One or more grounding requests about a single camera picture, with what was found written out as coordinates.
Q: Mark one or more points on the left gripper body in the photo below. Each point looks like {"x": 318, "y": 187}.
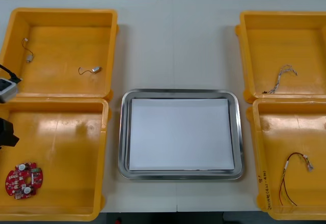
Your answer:
{"x": 6, "y": 133}

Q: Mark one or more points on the round red circuit board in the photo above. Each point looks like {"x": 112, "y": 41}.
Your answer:
{"x": 17, "y": 183}

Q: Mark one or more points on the small metal solenoid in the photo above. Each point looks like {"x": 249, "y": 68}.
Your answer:
{"x": 96, "y": 69}
{"x": 29, "y": 58}

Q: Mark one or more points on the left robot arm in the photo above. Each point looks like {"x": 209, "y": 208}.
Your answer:
{"x": 7, "y": 91}

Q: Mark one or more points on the steel tray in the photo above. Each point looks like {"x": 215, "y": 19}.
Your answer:
{"x": 123, "y": 132}

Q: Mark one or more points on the white paper sheet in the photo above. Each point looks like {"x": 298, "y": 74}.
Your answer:
{"x": 180, "y": 135}

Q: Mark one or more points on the yellow-orange plastic bin with handwriting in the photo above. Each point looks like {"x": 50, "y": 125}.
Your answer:
{"x": 287, "y": 132}

